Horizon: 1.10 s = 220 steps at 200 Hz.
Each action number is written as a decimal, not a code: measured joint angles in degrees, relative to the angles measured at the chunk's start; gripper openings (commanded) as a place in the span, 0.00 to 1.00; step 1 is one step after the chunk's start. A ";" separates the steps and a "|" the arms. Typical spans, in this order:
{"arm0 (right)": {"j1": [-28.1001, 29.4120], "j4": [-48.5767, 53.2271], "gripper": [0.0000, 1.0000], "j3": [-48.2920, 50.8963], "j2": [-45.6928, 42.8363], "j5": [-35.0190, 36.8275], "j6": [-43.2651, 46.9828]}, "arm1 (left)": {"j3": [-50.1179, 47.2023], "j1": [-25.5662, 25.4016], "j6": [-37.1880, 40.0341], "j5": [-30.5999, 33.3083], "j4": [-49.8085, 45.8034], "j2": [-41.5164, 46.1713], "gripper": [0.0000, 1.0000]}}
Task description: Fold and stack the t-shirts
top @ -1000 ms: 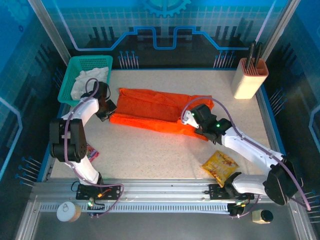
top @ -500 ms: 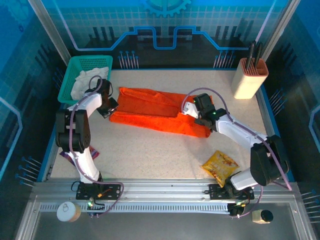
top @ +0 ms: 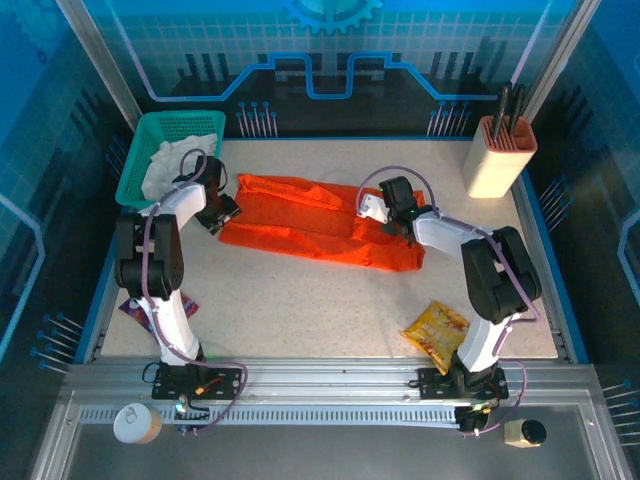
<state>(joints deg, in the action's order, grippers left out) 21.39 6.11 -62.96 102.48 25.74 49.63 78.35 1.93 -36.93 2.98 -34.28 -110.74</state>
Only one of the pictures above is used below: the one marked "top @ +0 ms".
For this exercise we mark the beige knife block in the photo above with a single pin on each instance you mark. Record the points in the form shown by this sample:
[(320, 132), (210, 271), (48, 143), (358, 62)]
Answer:
[(492, 170)]

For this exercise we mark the small jar with black lid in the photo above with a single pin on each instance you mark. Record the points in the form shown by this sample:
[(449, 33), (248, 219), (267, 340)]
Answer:
[(515, 432)]

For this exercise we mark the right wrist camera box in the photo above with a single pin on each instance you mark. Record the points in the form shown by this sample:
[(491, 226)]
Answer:
[(372, 207)]

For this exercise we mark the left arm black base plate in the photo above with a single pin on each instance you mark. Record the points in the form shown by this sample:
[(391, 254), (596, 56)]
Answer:
[(225, 382)]

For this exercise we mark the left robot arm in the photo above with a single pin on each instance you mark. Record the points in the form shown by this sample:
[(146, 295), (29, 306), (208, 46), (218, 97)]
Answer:
[(150, 260)]

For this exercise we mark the aluminium frame post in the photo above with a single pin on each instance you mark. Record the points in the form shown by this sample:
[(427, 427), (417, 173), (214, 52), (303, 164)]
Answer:
[(95, 55), (560, 55)]

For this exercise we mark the green plastic basket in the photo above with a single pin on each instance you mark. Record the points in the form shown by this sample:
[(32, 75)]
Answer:
[(150, 130)]

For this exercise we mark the white t-shirt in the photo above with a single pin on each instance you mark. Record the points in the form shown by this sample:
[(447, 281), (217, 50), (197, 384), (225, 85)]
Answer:
[(160, 165)]

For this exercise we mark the purple snack packet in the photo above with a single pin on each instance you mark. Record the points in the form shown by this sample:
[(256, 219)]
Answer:
[(131, 311)]

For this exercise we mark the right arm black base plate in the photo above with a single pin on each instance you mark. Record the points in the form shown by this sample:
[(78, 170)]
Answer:
[(432, 382)]

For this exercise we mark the yellow snack bag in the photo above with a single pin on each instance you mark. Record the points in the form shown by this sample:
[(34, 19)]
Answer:
[(435, 330)]

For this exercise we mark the aluminium mounting rail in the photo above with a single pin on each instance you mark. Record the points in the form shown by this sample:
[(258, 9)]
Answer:
[(325, 375)]

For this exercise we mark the tin can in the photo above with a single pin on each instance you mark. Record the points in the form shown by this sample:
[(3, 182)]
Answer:
[(132, 425)]

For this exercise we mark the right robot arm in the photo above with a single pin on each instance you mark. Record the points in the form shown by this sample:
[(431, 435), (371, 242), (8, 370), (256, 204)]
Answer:
[(495, 280)]

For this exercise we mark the orange t-shirt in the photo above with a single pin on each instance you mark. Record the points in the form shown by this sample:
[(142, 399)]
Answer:
[(310, 230)]

